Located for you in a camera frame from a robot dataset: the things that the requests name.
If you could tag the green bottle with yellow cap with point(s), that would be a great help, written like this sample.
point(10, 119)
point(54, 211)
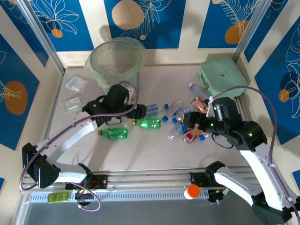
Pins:
point(114, 133)
point(147, 123)

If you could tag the red label bottle blue cap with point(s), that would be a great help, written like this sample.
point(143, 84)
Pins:
point(191, 136)

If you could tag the clear bottle blue white label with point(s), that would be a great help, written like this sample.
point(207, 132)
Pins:
point(154, 109)

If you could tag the small bottle round blue label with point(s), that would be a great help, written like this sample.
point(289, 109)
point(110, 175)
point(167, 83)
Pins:
point(180, 128)

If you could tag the clear labelled bottle blue cap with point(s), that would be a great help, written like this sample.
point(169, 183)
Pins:
point(179, 116)

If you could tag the small orange plastic bottle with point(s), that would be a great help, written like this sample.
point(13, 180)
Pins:
point(199, 105)

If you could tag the cluster of clear blue-cap bottles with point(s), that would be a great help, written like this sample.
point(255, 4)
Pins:
point(177, 106)

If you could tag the bluish clear bottle grey cap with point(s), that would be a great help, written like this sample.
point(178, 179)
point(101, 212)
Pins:
point(197, 88)

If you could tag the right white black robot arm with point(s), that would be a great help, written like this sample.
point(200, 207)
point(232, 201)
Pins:
point(234, 184)

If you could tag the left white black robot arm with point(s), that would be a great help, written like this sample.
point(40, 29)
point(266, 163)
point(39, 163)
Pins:
point(70, 138)

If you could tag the clear plastic trash bin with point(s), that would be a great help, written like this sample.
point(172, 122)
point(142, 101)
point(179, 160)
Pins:
point(99, 78)

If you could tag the translucent grey waste bin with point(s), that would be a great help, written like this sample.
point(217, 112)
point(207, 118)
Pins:
point(132, 79)

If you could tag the clear plastic clamshell container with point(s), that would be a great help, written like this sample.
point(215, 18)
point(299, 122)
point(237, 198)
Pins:
point(75, 84)
point(71, 104)

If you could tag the mint green zip case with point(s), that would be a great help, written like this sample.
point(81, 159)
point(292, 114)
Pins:
point(222, 75)

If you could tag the white bottle with orange cap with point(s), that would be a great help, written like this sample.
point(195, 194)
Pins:
point(193, 190)

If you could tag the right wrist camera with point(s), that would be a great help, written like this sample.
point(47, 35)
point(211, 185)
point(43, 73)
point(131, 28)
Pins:
point(208, 112)

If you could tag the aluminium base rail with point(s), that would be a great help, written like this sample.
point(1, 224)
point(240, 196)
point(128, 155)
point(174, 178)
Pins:
point(150, 179)

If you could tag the aluminium frame post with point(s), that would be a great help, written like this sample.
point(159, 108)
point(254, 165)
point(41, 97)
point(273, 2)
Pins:
point(41, 35)
point(252, 28)

